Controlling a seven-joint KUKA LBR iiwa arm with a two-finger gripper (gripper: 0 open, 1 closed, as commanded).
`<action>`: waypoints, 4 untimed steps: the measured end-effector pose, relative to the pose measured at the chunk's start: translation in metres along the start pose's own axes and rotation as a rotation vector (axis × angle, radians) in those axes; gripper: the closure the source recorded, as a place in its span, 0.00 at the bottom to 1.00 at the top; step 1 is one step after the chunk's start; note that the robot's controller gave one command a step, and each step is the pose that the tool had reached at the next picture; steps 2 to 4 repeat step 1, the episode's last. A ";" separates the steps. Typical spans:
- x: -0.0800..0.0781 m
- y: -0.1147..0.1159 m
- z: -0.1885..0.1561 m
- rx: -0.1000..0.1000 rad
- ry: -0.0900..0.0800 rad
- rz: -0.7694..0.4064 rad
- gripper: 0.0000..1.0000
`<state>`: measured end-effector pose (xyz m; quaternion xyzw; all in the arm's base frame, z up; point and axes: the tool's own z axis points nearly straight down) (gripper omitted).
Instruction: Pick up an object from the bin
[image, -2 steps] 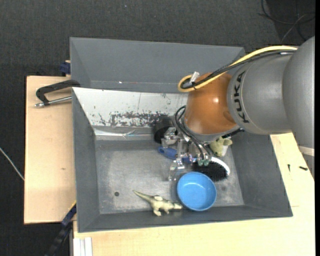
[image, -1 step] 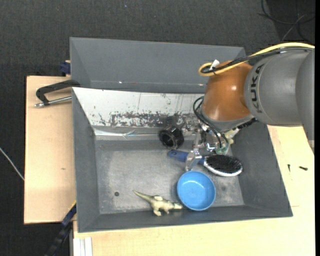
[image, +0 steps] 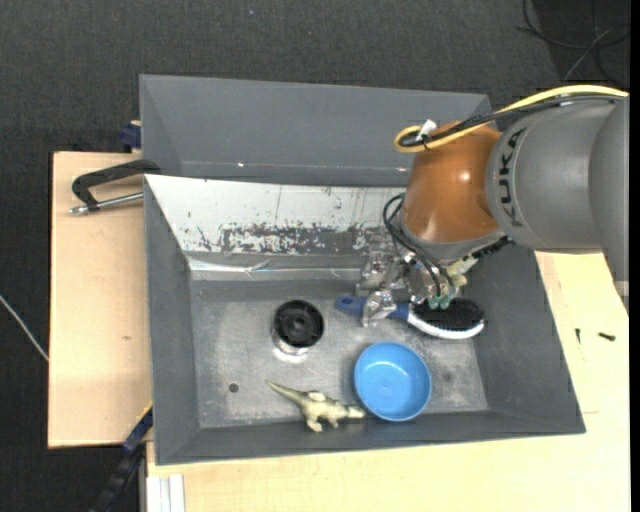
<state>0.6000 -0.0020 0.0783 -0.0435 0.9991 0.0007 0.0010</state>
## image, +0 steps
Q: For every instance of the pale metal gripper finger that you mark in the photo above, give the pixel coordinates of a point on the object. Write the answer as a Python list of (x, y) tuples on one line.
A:
[(378, 308), (374, 285)]

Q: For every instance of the blue and white brush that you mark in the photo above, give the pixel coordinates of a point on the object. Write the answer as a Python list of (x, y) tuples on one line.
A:
[(450, 322)]

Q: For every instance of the blue bowl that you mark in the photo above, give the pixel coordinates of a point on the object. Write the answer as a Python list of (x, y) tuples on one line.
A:
[(392, 382)]

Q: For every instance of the black round lid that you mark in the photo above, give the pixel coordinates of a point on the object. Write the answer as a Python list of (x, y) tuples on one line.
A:
[(298, 324)]

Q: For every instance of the pale green toy crocodile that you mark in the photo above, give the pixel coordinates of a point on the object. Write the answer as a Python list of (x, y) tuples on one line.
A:
[(322, 409)]

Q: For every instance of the grey metal bin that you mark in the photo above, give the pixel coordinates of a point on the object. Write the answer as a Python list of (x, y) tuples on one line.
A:
[(260, 125)]

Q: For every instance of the pale wood board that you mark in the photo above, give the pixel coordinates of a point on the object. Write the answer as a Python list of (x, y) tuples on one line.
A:
[(95, 310)]

